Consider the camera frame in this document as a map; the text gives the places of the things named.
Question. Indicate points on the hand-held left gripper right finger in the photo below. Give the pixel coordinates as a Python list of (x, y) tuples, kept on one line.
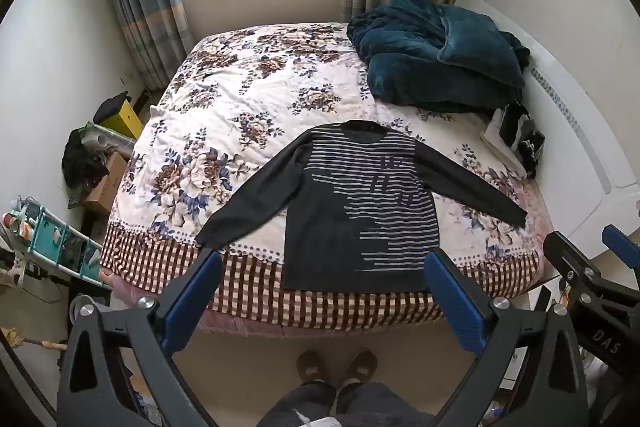
[(455, 302)]

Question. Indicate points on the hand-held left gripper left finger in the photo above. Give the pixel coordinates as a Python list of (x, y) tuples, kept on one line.
[(192, 302)]

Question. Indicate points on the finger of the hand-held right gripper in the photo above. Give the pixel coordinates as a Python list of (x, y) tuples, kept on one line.
[(620, 243), (567, 254)]

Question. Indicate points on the dark striped sweater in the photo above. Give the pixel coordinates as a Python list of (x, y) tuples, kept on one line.
[(320, 247)]

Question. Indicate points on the black clothes pile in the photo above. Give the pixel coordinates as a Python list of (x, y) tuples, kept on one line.
[(525, 142)]

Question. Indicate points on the pink mattress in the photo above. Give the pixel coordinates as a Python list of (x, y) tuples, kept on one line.
[(230, 322)]

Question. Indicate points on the brown slipper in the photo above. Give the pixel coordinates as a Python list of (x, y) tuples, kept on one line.
[(311, 366), (361, 366)]

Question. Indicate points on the white headboard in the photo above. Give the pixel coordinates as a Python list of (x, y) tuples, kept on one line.
[(575, 132)]

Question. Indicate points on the white folded cloth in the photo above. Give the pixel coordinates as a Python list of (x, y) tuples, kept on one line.
[(492, 134)]

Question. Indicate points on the cardboard box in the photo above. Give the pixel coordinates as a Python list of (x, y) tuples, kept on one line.
[(107, 187)]

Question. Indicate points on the teal storage rack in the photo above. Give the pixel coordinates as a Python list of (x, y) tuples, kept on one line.
[(55, 232)]

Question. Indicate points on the black bag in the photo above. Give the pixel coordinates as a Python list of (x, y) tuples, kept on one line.
[(82, 162)]

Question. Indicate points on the white plastic container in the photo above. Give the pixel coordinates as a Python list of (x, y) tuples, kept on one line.
[(107, 139)]

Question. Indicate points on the yellow box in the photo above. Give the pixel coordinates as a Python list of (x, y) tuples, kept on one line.
[(125, 122)]

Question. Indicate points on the floral bedspread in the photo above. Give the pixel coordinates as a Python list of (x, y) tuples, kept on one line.
[(240, 107)]

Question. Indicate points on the black cloth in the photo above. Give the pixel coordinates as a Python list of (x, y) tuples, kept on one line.
[(111, 106)]

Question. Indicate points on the teal plush blanket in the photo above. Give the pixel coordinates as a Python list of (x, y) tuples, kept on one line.
[(425, 57)]

